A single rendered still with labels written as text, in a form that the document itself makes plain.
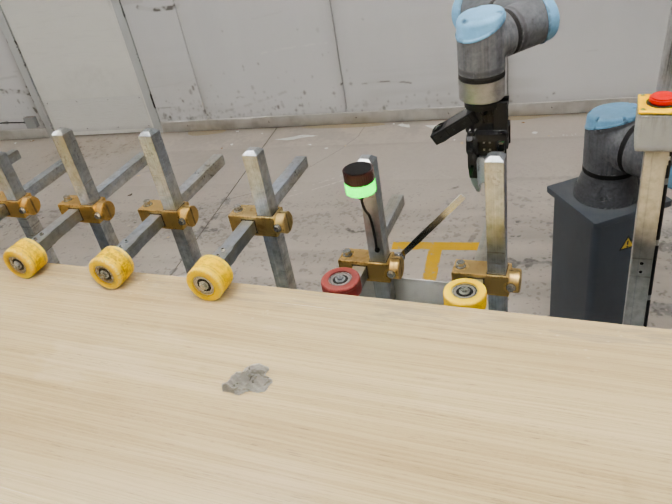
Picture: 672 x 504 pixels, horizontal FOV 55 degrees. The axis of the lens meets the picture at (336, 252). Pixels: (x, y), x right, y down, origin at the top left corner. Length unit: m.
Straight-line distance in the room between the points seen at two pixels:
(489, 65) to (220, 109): 3.39
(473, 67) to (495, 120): 0.13
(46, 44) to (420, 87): 2.57
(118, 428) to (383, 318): 0.49
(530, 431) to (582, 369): 0.15
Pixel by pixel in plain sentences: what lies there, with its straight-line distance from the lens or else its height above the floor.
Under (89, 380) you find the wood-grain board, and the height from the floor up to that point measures 0.90.
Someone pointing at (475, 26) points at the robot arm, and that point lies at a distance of 1.26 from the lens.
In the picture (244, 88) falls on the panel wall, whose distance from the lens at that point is 4.40.
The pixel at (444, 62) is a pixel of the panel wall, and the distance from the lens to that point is 4.02.
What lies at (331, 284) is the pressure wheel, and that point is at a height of 0.91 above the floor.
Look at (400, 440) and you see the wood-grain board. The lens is 0.99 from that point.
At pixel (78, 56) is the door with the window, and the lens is 4.91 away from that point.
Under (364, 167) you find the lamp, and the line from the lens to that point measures 1.23.
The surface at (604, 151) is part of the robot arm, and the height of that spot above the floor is 0.78.
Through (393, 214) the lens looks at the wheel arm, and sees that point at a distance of 1.56.
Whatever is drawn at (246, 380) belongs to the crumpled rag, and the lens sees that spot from 1.12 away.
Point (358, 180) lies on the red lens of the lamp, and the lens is 1.21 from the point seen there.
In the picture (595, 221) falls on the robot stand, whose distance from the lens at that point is 1.99.
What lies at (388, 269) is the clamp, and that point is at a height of 0.86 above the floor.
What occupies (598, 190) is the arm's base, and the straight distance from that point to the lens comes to 2.03.
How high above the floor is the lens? 1.67
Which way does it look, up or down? 34 degrees down
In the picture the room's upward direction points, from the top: 11 degrees counter-clockwise
